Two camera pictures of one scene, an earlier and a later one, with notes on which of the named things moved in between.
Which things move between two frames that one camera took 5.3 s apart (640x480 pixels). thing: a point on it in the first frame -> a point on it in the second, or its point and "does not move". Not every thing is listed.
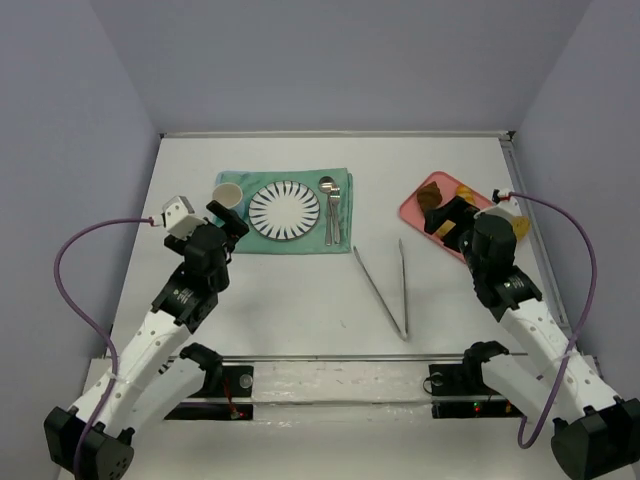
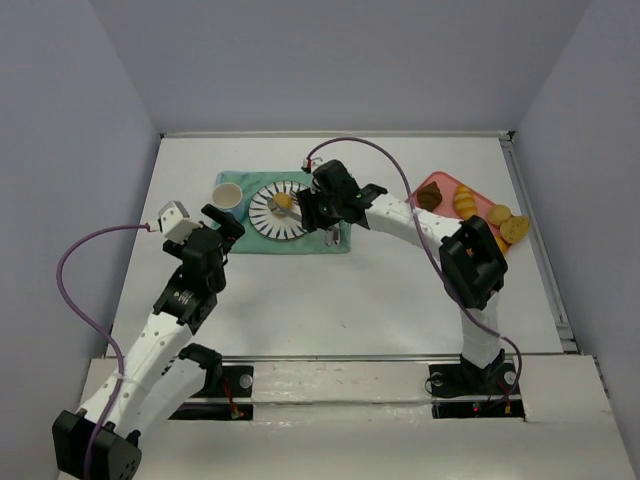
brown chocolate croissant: (429, 196) does not move
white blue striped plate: (284, 210) does not move
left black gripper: (232, 223) does not move
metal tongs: (403, 333) -> (271, 203)
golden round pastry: (521, 226) does not move
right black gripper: (451, 220) -> (310, 209)
